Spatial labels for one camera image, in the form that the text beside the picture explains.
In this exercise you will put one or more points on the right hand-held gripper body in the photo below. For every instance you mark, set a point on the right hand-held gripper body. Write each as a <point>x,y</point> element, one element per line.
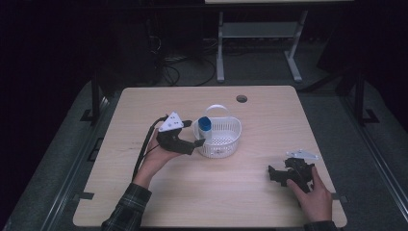
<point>303,174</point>

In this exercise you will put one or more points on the person's right hand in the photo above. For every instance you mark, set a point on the person's right hand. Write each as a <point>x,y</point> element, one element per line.
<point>316,200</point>

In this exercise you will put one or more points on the black metal post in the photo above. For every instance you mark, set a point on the black metal post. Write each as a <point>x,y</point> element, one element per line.
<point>95,96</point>
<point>361,96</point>

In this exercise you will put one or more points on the grey metal table frame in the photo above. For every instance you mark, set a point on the grey metal table frame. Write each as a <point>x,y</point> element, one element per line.
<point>260,30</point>

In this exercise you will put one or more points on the aluminium rail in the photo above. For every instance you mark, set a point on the aluminium rail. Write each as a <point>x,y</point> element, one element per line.
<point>375,154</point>
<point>72,166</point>

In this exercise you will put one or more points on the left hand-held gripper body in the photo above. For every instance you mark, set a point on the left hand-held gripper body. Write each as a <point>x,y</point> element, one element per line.
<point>173,141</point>

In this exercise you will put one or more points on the white bottle with blue cap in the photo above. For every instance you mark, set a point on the white bottle with blue cap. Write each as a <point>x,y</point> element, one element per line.
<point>204,126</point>

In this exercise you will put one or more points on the person's left hand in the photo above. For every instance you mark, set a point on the person's left hand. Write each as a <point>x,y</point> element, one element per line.
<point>155,160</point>

